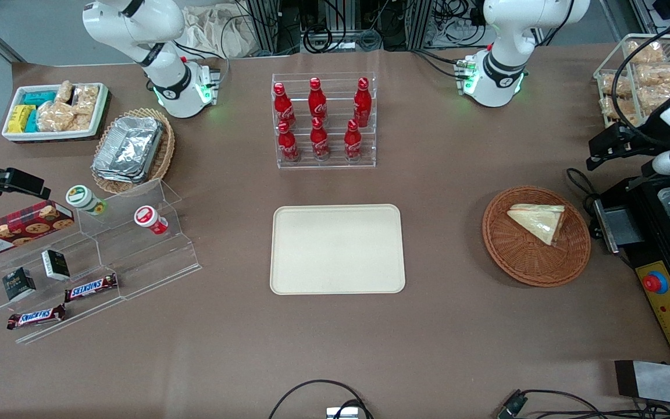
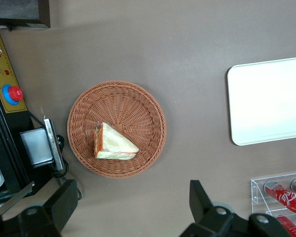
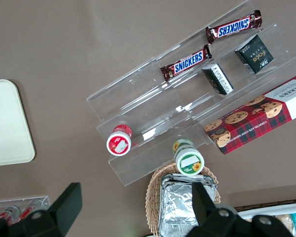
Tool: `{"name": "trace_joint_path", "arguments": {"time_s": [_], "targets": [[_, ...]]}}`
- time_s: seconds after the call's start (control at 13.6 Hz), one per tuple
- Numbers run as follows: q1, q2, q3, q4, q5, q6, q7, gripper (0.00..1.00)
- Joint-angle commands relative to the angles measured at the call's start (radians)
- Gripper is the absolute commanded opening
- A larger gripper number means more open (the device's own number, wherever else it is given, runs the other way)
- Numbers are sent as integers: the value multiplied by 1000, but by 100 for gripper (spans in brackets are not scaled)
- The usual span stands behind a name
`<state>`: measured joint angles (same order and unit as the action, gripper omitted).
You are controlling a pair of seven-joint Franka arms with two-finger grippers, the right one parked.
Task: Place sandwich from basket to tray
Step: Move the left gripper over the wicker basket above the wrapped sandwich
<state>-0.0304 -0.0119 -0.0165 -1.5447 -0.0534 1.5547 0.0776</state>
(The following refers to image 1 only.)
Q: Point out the red emergency stop button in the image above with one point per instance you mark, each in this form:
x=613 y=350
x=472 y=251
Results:
x=655 y=283

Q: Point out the aluminium frame post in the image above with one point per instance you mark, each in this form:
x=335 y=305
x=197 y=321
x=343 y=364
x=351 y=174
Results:
x=265 y=26
x=422 y=23

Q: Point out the green lid yogurt cup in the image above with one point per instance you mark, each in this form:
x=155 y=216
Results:
x=82 y=198

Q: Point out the red Coca-Cola bottle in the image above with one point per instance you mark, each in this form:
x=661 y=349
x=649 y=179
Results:
x=288 y=144
x=353 y=142
x=319 y=142
x=281 y=105
x=317 y=99
x=362 y=102

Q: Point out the white rectangular snack tray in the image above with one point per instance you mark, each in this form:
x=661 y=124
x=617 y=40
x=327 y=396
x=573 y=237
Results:
x=50 y=136

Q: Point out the clear acrylic bottle rack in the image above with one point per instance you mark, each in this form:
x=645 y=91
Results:
x=335 y=164

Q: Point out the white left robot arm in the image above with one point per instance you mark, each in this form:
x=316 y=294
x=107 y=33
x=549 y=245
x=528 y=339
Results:
x=503 y=70

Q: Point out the Snickers chocolate bar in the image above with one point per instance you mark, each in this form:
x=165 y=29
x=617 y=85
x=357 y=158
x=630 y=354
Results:
x=35 y=317
x=91 y=287

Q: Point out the light oval wicker basket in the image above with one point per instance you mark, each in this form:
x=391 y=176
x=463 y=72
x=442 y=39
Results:
x=164 y=157

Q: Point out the stacked aluminium foil containers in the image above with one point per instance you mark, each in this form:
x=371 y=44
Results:
x=128 y=148

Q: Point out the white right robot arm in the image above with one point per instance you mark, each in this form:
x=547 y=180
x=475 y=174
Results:
x=166 y=81

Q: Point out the black machine yellow panel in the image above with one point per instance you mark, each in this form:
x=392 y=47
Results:
x=669 y=326

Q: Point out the grey flat panel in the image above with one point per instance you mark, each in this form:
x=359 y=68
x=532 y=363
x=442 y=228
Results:
x=666 y=383

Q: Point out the clear acrylic step display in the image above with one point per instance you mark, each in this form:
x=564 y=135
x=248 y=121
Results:
x=137 y=262

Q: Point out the red tartan Walkers cookie box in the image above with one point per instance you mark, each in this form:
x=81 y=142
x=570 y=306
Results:
x=21 y=230

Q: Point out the black box gold print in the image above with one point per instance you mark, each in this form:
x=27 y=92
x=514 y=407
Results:
x=18 y=284

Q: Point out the beige plastic tray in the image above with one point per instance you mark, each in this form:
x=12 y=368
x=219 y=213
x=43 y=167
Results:
x=338 y=250

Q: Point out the yellow snack packet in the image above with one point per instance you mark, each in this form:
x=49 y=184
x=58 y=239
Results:
x=20 y=119

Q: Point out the brown round wicker basket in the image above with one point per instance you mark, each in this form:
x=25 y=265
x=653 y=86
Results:
x=515 y=256

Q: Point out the teal snack packet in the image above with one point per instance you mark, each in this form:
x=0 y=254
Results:
x=39 y=98
x=32 y=121

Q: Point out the black box white label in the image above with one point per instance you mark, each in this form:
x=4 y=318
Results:
x=56 y=265

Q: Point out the bagged bread roll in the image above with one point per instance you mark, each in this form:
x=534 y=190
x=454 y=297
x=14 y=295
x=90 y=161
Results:
x=648 y=52
x=609 y=84
x=660 y=75
x=637 y=105

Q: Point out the bagged rice cracker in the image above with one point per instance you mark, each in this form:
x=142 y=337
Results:
x=86 y=98
x=64 y=92
x=56 y=116
x=85 y=121

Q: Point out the red lid yogurt cup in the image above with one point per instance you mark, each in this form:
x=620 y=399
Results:
x=149 y=219

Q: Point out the silver connector block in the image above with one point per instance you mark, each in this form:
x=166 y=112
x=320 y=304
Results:
x=342 y=414

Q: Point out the triangle sandwich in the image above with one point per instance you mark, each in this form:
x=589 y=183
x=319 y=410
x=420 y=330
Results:
x=535 y=221

